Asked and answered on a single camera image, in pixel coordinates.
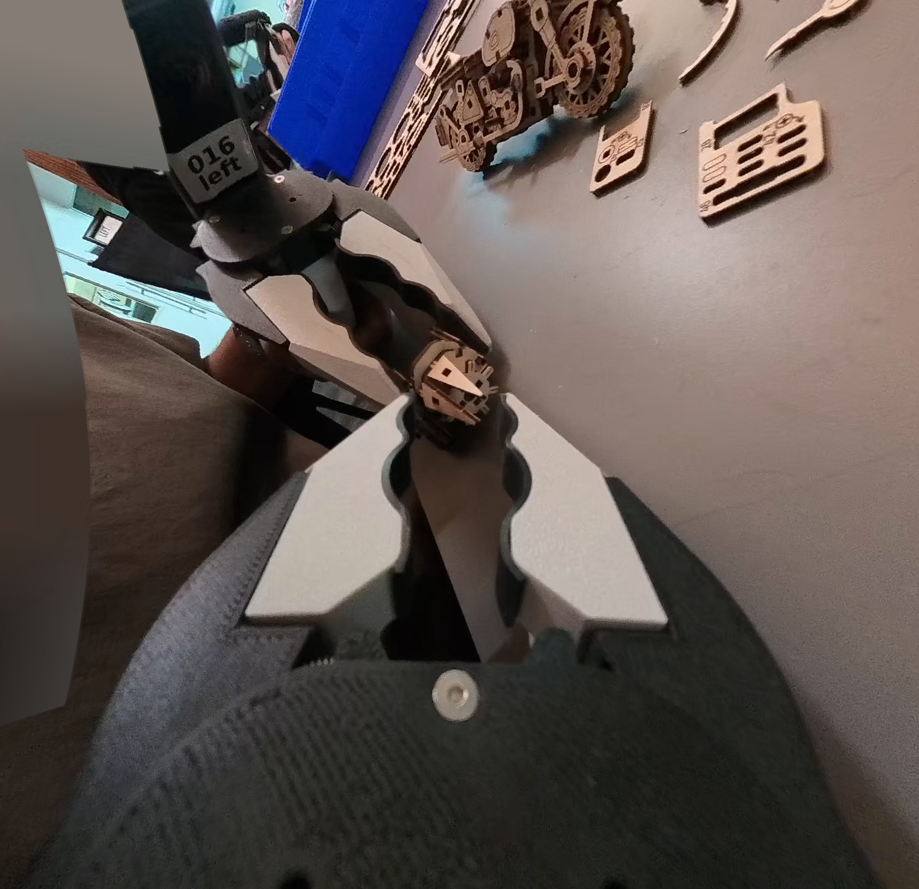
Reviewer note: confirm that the wooden gear assembly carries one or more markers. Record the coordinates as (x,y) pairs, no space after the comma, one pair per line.
(454,383)

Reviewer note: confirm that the person's left hand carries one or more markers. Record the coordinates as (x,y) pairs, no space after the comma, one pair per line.
(233,361)

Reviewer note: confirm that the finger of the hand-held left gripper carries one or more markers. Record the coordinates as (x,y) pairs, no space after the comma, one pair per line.
(316,329)
(402,257)

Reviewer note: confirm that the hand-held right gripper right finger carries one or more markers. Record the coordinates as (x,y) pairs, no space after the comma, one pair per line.
(581,544)

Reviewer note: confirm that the slotted wooden panel piece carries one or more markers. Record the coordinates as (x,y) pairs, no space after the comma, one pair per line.
(761,153)

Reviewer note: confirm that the narrow wooden cut-out sheet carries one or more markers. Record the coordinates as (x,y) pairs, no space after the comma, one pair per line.
(416,114)

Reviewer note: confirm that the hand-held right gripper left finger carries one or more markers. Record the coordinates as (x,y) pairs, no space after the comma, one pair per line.
(323,537)

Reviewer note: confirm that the wooden motorcycle model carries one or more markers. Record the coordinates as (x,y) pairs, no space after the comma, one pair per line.
(545,56)

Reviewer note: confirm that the small framed sign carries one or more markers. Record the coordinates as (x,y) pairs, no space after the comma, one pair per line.
(104,229)

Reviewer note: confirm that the curved wooden hook piece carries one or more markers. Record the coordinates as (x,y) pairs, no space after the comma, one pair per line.
(714,38)

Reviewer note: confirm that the blue plastic bin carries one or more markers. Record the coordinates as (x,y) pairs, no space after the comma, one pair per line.
(337,78)

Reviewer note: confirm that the grey desk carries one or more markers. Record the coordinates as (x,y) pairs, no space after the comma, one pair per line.
(718,401)

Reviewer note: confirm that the person's brown shirt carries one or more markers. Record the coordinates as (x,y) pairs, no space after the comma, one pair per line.
(165,508)

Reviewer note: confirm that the small wooden panel piece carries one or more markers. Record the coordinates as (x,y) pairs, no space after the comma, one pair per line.
(621,150)

